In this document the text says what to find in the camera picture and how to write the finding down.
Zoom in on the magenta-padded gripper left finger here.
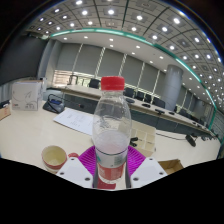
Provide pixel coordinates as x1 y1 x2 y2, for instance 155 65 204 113
55 145 100 190

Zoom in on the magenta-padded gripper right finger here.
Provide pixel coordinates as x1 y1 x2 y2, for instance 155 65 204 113
125 145 168 189

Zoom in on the clear red-capped water bottle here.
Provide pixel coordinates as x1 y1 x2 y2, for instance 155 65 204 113
91 75 132 184

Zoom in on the small black clip tool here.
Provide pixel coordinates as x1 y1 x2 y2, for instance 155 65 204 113
129 136 139 148

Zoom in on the red flower-print mug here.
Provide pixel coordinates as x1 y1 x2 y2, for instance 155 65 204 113
41 145 80 174

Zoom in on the white paper sheet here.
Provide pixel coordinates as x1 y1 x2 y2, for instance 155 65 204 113
53 108 96 137

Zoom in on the black desktop microphone base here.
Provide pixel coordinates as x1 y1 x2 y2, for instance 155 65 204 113
185 134 197 148

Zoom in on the row of black office chairs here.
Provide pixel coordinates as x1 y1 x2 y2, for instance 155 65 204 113
88 78 208 128

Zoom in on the black desk phone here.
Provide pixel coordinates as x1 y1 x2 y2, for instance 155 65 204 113
42 93 66 115

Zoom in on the long curved conference desk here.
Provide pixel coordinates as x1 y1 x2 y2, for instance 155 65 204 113
56 84 218 138

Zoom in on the white printed carton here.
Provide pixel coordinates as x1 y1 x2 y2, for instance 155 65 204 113
11 79 44 111

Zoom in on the brown paper envelope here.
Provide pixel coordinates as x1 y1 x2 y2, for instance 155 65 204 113
0 106 12 122

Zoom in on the group of ceiling lights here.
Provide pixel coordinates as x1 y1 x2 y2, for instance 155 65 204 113
36 0 224 104

